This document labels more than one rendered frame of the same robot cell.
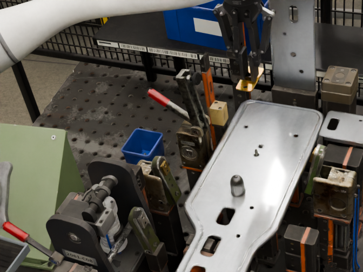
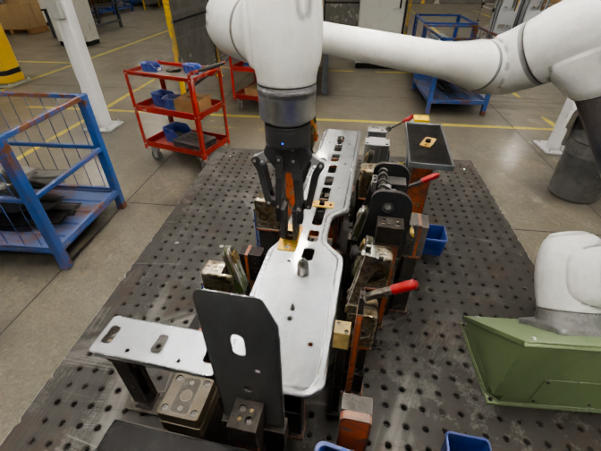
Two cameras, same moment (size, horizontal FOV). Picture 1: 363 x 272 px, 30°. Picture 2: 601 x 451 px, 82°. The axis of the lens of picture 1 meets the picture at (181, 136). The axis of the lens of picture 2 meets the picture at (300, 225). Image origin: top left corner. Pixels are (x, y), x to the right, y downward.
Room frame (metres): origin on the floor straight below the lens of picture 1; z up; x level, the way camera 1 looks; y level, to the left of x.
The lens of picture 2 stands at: (1.71, -0.34, 1.67)
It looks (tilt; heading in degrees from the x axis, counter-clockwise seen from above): 37 degrees down; 160
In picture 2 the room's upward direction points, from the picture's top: straight up
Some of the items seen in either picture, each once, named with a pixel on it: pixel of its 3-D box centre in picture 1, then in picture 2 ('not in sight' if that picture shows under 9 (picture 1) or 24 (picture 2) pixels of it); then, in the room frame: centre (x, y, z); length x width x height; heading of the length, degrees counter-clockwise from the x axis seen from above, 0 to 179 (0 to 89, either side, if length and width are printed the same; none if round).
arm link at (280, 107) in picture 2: not in sight; (287, 101); (1.18, -0.17, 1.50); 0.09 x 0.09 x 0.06
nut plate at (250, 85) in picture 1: (249, 77); (290, 235); (1.18, -0.17, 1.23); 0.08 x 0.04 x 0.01; 148
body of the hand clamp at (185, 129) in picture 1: (200, 177); (356, 350); (1.26, -0.03, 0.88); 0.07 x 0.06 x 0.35; 58
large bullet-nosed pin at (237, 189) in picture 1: (237, 185); (302, 268); (1.07, -0.10, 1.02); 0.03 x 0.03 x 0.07
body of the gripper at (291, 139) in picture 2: (242, 0); (288, 146); (1.18, -0.17, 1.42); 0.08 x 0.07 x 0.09; 58
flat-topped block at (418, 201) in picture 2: not in sight; (413, 198); (0.76, 0.48, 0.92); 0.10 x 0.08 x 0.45; 148
